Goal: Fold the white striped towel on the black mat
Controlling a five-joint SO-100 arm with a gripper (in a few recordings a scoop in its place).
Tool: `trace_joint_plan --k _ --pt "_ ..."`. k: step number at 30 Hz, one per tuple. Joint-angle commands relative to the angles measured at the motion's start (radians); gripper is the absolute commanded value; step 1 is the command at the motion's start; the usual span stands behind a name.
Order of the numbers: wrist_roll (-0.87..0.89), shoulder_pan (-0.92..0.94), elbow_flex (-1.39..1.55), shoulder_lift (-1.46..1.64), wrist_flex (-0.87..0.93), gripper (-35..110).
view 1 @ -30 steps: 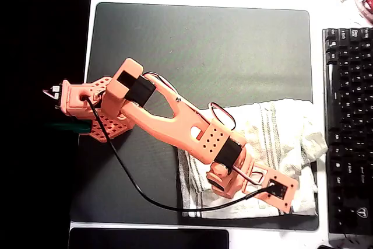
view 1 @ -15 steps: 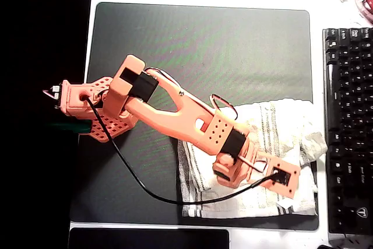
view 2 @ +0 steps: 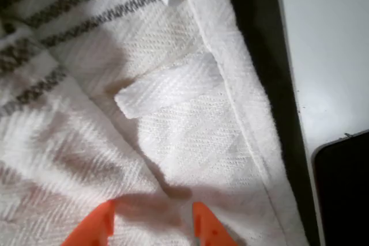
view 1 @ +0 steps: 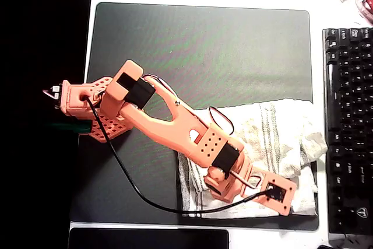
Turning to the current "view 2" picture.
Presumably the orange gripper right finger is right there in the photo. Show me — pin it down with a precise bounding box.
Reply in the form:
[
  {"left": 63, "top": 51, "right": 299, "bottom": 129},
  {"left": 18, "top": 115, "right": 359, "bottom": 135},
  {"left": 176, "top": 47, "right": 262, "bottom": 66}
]
[{"left": 192, "top": 202, "right": 239, "bottom": 246}]

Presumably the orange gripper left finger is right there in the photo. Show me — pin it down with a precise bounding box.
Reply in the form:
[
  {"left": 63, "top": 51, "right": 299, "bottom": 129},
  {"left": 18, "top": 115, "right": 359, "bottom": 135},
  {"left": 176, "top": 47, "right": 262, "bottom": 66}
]
[{"left": 61, "top": 200, "right": 116, "bottom": 246}]

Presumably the white grey-striped towel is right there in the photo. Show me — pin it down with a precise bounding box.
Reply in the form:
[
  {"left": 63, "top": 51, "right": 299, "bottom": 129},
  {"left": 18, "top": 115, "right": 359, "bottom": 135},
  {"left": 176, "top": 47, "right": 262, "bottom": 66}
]
[{"left": 0, "top": 0, "right": 311, "bottom": 246}]

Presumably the black tablet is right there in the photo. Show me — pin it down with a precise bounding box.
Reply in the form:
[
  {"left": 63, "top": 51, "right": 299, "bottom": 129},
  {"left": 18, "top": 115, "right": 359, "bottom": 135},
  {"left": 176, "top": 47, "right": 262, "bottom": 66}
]
[{"left": 311, "top": 128, "right": 369, "bottom": 246}]

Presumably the black desk mat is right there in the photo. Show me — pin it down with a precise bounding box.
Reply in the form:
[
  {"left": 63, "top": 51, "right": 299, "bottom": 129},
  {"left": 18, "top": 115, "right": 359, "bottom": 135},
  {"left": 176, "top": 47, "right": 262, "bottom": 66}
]
[{"left": 218, "top": 0, "right": 321, "bottom": 246}]

